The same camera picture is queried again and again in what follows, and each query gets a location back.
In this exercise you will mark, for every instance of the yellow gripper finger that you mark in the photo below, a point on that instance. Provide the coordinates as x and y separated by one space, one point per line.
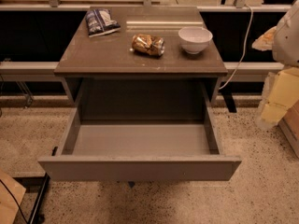
265 41
280 93

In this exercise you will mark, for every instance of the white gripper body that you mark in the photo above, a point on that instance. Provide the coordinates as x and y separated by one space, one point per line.
287 42

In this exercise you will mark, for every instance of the crushed orange soda can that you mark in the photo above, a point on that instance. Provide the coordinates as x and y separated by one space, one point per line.
150 44

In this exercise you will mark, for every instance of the open grey top drawer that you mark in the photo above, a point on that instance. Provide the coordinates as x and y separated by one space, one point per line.
141 130

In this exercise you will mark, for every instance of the grey drawer cabinet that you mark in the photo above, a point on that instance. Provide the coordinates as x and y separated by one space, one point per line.
112 54

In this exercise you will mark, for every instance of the cardboard box right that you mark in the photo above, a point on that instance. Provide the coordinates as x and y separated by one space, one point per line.
290 127

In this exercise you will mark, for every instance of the white ceramic bowl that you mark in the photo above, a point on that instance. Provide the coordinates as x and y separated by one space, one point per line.
194 39

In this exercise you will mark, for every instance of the blue white chip bag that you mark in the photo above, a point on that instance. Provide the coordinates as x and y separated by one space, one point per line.
99 22

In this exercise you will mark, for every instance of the cardboard sheet left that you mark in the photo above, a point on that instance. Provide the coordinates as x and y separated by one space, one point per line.
11 195

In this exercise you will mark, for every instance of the black metal floor frame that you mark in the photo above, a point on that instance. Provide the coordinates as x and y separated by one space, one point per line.
38 185

